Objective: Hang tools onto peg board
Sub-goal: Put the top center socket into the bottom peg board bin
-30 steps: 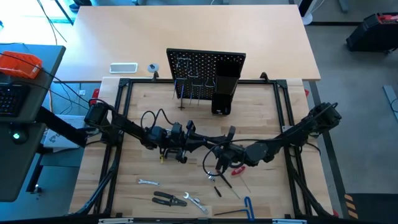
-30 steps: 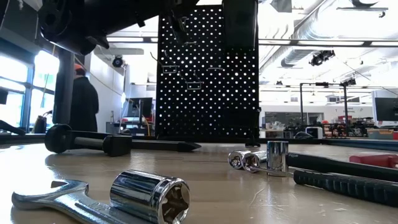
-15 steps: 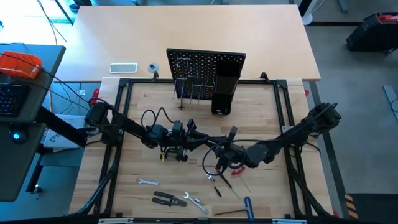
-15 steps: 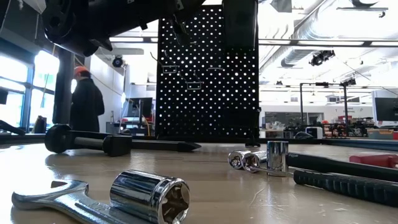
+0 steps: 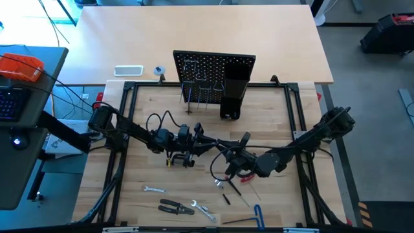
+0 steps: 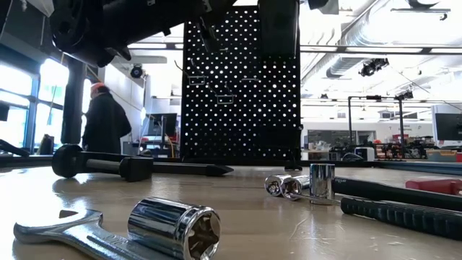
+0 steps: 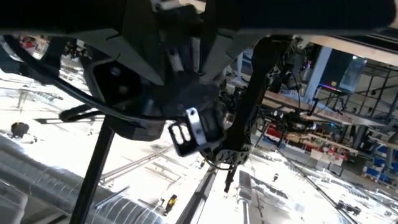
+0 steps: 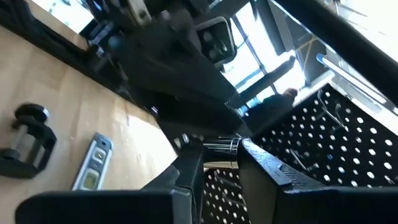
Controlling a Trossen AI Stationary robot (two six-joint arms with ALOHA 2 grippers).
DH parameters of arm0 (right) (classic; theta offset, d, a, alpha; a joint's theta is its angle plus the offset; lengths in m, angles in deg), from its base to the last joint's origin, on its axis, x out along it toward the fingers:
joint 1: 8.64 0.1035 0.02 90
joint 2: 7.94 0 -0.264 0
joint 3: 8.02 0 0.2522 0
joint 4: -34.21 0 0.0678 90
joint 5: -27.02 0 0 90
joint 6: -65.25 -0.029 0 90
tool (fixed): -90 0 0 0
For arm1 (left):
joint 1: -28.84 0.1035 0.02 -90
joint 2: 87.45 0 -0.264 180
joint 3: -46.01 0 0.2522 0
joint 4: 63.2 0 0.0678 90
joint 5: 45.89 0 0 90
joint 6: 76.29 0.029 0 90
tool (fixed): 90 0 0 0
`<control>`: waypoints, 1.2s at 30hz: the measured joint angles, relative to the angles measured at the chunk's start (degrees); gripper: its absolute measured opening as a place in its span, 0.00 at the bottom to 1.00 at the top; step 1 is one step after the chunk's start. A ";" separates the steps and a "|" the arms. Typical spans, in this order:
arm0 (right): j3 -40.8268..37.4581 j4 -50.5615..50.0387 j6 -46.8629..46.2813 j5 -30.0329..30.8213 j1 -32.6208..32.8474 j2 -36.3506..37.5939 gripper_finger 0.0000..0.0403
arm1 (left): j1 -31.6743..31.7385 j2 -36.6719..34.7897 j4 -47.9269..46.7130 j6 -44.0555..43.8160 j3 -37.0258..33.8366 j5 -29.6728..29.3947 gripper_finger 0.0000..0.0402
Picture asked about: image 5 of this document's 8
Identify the white cardboard box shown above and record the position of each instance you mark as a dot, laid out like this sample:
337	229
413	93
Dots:
61	145

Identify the black equipment case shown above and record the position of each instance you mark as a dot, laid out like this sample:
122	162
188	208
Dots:
385	35

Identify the black computer mouse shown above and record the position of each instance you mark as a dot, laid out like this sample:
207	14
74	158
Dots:
19	142

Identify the black screwdriver red cap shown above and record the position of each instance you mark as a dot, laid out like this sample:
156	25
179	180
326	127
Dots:
234	189

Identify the tall black pegboard bin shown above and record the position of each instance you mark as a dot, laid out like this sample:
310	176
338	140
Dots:
237	87

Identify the small tape roll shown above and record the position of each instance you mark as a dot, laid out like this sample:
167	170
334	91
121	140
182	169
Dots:
159	70

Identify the dark grey side desk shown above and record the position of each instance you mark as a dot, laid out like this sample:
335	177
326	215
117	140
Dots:
19	181

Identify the small black pegboard bin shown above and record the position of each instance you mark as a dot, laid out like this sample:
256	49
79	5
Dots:
230	108

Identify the small black screwdriver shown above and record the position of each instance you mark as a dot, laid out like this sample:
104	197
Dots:
226	199

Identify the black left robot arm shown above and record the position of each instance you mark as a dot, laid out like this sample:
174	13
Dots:
136	132

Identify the silver frame bracket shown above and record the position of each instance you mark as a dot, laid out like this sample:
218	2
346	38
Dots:
300	230
119	230

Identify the small white block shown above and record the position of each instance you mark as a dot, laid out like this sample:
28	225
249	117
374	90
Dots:
85	96

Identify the beige wooden desk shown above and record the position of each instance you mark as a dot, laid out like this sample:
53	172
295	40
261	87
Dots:
145	35

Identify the red table clamp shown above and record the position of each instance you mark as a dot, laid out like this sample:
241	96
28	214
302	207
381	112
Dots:
348	222
319	97
99	102

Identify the large silver combination wrench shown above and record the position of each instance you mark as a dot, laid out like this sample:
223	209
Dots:
203	211

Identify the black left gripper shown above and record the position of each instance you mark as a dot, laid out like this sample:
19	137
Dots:
199	145

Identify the white pedestal base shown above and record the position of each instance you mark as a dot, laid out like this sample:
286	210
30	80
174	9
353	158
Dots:
320	17

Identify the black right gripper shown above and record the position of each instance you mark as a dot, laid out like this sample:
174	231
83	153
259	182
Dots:
246	160

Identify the double prong pegboard hook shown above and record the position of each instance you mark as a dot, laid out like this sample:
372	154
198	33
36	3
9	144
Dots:
199	97
189	94

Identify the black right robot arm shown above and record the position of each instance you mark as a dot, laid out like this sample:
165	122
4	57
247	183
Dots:
300	142

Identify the red tool on case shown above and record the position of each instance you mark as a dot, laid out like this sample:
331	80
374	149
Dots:
404	20

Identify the small silver combination wrench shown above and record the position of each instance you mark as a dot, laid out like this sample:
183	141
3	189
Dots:
155	189

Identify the orange plastic case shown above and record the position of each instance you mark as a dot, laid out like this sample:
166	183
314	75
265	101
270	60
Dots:
19	68

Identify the grey floor rail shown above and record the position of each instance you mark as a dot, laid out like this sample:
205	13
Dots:
407	103

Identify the black aluminium table frame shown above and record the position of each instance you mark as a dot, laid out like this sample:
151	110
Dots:
145	85

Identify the black metal pegboard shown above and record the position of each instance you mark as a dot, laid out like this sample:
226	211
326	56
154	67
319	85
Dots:
210	64

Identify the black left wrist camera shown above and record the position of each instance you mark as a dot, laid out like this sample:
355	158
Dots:
199	130

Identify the silver floor fitting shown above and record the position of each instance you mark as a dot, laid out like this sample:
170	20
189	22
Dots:
39	195

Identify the black backlit keyboard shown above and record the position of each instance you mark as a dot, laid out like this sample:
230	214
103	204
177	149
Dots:
13	103

